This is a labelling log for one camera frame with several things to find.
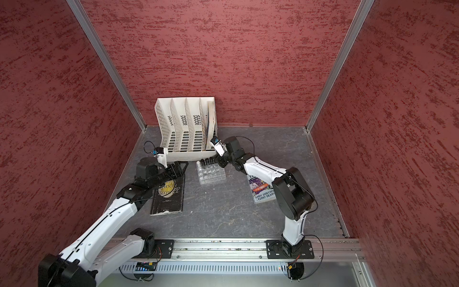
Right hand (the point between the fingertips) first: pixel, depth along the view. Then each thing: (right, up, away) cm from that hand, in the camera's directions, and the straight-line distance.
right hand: (218, 155), depth 91 cm
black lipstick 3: (-4, -3, +2) cm, 6 cm away
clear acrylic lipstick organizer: (-5, -11, +6) cm, 13 cm away
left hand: (-15, -5, -12) cm, 20 cm away
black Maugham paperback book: (-25, -21, -4) cm, 33 cm away
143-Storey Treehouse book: (+22, -18, -2) cm, 29 cm away
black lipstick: (-8, -4, +2) cm, 9 cm away
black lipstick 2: (-6, -4, +2) cm, 7 cm away
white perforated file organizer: (-23, +17, +23) cm, 37 cm away
